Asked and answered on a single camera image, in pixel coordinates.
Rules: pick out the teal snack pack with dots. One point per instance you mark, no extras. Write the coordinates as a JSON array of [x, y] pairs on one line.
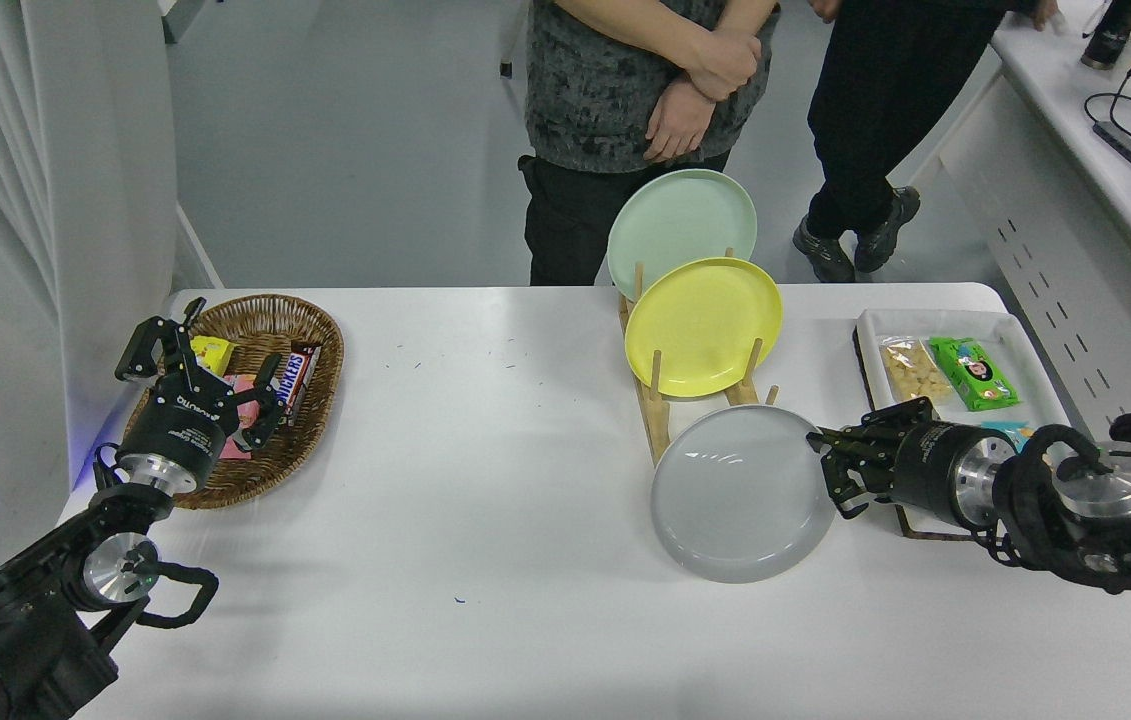
[[1005, 430]]

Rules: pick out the white curtain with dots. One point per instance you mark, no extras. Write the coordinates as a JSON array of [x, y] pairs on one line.
[[75, 150]]

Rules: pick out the black usb hub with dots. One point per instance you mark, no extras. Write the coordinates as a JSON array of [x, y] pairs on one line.
[[1123, 143]]

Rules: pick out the brown Snickers bar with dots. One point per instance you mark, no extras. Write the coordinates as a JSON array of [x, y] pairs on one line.
[[300, 375]]

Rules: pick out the person's left forearm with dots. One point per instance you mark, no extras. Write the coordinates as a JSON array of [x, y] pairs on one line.
[[750, 12]]

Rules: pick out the yellow snack pack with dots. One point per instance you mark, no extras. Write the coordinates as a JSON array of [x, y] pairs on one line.
[[212, 353]]

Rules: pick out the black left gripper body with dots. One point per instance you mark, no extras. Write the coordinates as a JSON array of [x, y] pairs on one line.
[[180, 425]]

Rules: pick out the person's right forearm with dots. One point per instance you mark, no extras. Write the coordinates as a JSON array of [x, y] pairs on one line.
[[625, 25]]

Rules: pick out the grey plate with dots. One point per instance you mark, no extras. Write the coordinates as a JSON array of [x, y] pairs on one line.
[[740, 495]]

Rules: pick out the person's left hand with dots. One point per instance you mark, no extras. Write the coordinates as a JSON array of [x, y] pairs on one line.
[[1047, 12], [677, 125]]

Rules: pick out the person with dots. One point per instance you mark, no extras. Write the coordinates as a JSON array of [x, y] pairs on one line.
[[885, 110], [595, 110]]

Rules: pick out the white desk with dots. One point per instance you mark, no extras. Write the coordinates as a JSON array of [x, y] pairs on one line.
[[1025, 170]]

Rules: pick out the clear cracker pack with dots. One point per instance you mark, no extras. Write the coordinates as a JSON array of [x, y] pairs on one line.
[[913, 372]]

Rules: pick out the chair leg with caster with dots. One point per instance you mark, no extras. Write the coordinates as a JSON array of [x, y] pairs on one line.
[[506, 68]]

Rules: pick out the brown wicker basket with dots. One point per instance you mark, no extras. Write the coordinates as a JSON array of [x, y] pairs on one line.
[[310, 340]]

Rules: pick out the wooden plate rack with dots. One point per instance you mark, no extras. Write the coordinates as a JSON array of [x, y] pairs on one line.
[[660, 430]]

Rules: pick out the black bottle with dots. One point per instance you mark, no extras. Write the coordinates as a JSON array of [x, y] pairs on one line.
[[1115, 30]]

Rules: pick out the green snack pack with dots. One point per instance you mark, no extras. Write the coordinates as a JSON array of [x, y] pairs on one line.
[[975, 372]]

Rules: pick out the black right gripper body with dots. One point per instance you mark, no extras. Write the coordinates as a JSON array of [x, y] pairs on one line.
[[930, 465]]

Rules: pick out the grey furniture leg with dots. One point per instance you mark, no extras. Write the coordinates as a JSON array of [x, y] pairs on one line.
[[180, 18]]

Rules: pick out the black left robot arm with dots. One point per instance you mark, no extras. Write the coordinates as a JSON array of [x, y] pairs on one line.
[[15, 640]]

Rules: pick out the white tray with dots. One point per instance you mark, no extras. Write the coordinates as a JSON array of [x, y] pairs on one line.
[[1030, 370]]

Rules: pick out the yellow plate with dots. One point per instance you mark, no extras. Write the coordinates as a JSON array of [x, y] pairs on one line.
[[705, 325]]

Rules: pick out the pale green plate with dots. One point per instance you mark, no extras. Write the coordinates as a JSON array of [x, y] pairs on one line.
[[675, 220]]

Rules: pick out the person's right hand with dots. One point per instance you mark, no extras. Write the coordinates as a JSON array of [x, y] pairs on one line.
[[727, 65], [825, 9]]

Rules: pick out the pink snack pack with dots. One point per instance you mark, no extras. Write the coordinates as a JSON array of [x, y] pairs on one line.
[[240, 383]]

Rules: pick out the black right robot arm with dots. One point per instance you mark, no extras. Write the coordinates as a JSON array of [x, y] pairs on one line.
[[1105, 540]]

